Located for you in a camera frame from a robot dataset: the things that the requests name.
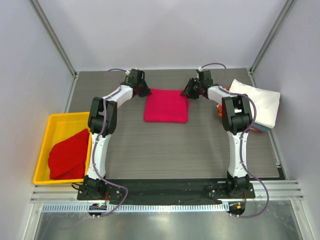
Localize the pink t-shirt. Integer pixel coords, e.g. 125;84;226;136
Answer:
143;88;190;124

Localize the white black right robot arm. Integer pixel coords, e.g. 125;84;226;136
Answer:
181;68;253;198

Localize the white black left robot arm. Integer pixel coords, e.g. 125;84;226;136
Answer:
78;68;152;200

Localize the white folded t-shirt on stack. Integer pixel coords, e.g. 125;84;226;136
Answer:
229;79;281;129

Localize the orange folded t-shirt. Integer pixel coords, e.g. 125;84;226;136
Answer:
217;86;230;117

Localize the yellow plastic bin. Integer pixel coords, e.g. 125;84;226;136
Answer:
33;112;92;185

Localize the red t-shirt in bin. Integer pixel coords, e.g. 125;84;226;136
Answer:
48;128;89;180

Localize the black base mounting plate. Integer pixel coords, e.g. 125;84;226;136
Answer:
71;178;256;206

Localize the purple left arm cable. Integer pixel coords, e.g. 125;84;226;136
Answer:
90;67;130;226

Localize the left aluminium frame post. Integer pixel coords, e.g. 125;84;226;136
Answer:
27;0;79;80

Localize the aluminium frame post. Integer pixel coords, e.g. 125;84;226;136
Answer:
27;0;79;80
249;0;297;75

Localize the right aluminium frame post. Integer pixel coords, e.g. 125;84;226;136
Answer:
249;0;297;75

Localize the white slotted cable duct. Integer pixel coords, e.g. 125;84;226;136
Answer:
42;202;229;214

